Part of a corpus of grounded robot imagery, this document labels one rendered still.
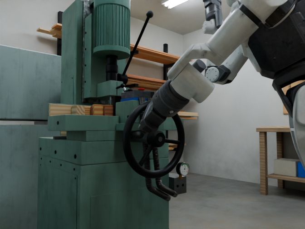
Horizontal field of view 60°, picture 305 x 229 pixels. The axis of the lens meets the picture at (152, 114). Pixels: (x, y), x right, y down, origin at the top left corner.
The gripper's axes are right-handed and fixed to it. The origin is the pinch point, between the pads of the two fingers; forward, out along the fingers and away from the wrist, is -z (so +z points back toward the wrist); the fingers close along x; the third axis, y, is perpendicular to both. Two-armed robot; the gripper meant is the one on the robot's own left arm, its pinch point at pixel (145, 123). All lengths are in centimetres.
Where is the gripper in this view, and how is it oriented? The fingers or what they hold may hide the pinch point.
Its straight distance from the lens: 86.4
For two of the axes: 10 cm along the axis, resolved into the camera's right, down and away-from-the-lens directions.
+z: 5.3, -5.4, -6.6
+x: 2.5, -6.4, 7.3
